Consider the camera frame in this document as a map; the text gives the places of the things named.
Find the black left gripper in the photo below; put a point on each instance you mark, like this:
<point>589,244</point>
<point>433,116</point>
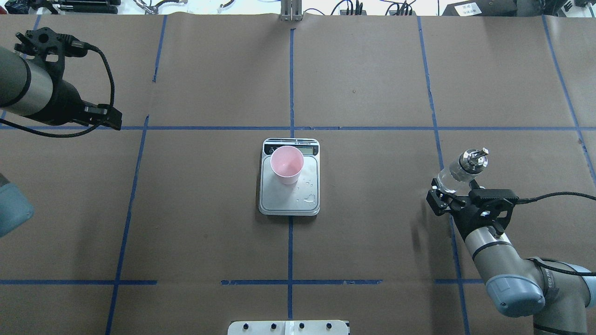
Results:
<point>66,104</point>

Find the aluminium frame post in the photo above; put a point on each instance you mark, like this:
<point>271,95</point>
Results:
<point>291,10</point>

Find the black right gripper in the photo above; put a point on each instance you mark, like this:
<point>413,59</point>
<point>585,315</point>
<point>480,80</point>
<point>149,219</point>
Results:
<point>436,201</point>

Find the black folded tripod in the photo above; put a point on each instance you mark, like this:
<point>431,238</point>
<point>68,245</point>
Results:
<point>76,6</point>

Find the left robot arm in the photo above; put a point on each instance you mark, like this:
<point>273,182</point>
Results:
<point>7,94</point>

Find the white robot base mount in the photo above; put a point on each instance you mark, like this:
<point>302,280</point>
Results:
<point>290,327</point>

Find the digital kitchen scale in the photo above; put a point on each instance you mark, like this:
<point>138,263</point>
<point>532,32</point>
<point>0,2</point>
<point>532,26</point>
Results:
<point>301,198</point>

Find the pink plastic cup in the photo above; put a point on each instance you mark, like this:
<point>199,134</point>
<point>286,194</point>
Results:
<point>287,163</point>

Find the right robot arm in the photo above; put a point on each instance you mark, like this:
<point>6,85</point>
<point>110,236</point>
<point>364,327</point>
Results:
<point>555,293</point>

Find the clear glass sauce bottle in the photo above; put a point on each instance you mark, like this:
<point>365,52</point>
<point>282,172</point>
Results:
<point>464,169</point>

